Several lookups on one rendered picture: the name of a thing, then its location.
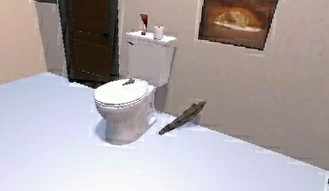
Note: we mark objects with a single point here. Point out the small dark grey object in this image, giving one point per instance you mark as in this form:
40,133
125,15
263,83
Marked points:
128,82

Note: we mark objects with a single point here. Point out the brown framed picture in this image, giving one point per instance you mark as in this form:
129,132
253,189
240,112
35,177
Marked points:
237,16

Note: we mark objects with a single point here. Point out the black door knob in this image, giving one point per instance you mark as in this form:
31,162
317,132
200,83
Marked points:
106,34

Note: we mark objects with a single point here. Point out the white toilet paper roll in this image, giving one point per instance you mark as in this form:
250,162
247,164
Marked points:
158,32

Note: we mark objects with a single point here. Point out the red spray bottle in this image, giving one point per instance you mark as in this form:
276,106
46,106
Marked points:
144,22

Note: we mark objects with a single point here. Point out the dark brown room door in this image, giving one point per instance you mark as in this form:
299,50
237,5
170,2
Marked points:
88,26

